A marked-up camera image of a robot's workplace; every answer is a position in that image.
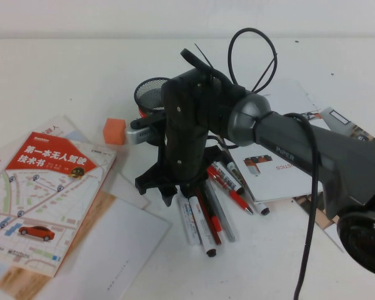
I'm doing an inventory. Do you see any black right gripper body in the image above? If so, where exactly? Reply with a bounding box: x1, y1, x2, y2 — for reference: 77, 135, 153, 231
135, 69, 235, 195

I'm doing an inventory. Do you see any white paint pen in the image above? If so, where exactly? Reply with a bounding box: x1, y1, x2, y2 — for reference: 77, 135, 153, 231
176, 195, 204, 246

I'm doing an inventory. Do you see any red and black gel pen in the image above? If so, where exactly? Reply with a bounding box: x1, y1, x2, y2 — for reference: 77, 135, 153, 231
196, 186, 222, 233

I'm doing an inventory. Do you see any black mesh pen holder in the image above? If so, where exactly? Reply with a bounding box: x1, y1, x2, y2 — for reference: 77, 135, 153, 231
133, 77, 173, 147

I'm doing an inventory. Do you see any red retractable gel pen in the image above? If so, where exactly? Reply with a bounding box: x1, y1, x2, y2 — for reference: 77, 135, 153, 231
207, 165, 254, 216

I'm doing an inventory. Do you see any grey pen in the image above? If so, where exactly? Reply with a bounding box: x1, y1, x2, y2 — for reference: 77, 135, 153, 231
204, 179, 237, 243

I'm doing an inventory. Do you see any translucent plastic sheet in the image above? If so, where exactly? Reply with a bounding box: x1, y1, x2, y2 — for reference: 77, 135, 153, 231
101, 149, 153, 210

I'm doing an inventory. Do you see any long white marker black cap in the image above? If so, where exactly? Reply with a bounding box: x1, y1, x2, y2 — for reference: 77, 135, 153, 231
211, 161, 245, 195

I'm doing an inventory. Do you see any white marker with red logo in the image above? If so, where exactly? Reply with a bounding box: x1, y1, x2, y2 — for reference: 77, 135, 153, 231
187, 195, 218, 258

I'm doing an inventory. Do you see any white marker with brown label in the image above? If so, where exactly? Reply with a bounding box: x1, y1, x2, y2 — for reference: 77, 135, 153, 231
221, 154, 271, 216

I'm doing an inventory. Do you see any red pencil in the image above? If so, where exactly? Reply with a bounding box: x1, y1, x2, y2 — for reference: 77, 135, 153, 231
195, 187, 222, 246

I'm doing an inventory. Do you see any plain white paper sheet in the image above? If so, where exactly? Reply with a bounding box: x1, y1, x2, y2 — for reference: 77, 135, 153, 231
40, 198, 173, 300

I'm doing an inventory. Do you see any wood floor photo brochure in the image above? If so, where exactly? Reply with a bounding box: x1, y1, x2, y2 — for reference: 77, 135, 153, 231
0, 190, 117, 298

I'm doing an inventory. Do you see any orange foam cube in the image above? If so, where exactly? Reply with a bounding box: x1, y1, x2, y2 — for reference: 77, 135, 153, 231
102, 117, 127, 145

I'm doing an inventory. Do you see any white logistics brochure with vehicles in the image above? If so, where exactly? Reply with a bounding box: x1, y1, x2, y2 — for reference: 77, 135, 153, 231
224, 80, 326, 203

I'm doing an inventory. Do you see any map cover book red title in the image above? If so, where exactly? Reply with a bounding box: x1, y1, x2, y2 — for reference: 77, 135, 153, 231
0, 131, 118, 278

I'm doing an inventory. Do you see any pale brochure with red print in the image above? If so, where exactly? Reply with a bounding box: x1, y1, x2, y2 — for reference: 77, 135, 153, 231
31, 114, 94, 148

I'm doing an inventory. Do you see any room photo brochure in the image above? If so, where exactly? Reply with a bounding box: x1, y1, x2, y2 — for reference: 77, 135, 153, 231
292, 93, 375, 253

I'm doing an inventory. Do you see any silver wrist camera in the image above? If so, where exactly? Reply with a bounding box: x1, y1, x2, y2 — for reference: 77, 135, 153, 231
126, 114, 168, 145

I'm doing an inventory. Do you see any thin black cable loop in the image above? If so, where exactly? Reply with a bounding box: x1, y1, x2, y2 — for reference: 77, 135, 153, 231
227, 27, 278, 94

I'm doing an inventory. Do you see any thick black cable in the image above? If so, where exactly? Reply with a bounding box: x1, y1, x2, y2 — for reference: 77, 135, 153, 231
179, 48, 321, 300

